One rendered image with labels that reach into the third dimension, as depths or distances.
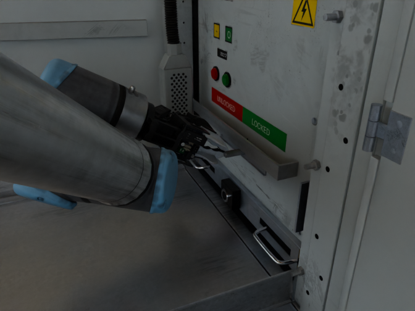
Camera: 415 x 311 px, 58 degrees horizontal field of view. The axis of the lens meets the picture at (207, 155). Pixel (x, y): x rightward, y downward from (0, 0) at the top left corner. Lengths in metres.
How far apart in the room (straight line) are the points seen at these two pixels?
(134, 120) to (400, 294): 0.44
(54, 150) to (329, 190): 0.35
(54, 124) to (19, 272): 0.55
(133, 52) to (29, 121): 0.81
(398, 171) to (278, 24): 0.34
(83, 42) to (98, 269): 0.59
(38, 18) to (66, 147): 0.78
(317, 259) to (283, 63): 0.31
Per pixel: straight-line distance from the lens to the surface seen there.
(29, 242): 0.88
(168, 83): 0.91
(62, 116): 0.30
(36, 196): 0.56
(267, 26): 0.68
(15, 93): 0.26
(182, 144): 0.66
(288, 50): 0.63
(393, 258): 0.44
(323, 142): 0.52
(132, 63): 1.07
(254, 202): 0.79
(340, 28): 0.48
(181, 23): 1.01
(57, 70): 0.60
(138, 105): 0.62
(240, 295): 0.62
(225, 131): 0.78
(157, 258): 0.77
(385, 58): 0.43
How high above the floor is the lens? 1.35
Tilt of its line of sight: 26 degrees down
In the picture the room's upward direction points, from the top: straight up
